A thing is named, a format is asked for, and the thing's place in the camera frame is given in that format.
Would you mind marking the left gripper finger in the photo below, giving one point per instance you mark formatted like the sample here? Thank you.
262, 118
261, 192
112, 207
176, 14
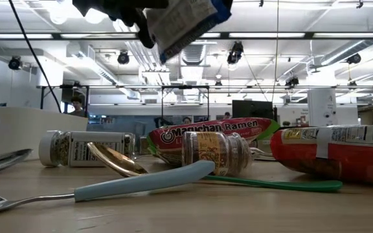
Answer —
145, 29

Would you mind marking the blue and white packet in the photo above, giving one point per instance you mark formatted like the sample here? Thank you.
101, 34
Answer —
183, 22

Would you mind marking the pink and green ramen packet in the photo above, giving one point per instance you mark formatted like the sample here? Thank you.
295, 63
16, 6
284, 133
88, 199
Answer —
206, 129

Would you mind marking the spice jar with white lid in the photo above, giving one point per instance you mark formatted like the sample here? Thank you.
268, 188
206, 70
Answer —
76, 149

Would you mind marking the white plastic bin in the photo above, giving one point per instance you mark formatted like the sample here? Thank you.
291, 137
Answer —
28, 129

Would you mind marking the glass jar with yellow label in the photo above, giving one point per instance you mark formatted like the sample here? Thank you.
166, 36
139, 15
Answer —
228, 152

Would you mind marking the small silver spoon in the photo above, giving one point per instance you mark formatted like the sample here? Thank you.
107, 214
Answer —
257, 151

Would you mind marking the red noodle packet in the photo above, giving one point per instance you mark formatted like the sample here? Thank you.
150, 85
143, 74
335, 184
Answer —
351, 161

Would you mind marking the black ceiling spotlight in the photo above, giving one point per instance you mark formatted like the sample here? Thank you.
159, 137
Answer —
354, 58
15, 63
235, 53
123, 58
291, 81

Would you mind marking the clear plastic bin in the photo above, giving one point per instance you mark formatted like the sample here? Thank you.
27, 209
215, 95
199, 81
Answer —
118, 124

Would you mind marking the person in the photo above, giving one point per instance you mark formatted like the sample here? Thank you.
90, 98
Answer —
227, 115
77, 103
186, 120

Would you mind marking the black monitor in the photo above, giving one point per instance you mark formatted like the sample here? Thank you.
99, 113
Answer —
253, 110

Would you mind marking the white pillar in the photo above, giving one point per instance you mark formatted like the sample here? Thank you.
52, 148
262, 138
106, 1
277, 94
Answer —
322, 106

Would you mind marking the silver air duct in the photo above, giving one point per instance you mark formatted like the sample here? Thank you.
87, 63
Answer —
191, 74

